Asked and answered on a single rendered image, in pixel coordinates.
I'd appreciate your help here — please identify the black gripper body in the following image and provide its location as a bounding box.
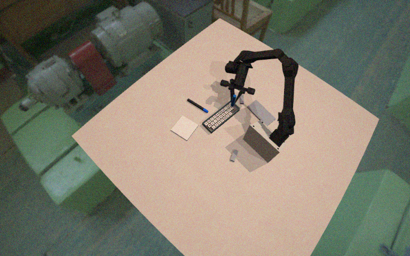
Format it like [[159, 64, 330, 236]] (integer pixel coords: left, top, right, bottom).
[[220, 73, 255, 95]]

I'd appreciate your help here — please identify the grey keyboard with keys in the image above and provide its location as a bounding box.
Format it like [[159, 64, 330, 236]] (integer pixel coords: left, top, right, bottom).
[[202, 101, 240, 134]]

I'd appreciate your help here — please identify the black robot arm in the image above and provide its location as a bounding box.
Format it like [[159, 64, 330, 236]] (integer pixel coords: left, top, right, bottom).
[[225, 49, 298, 147]]

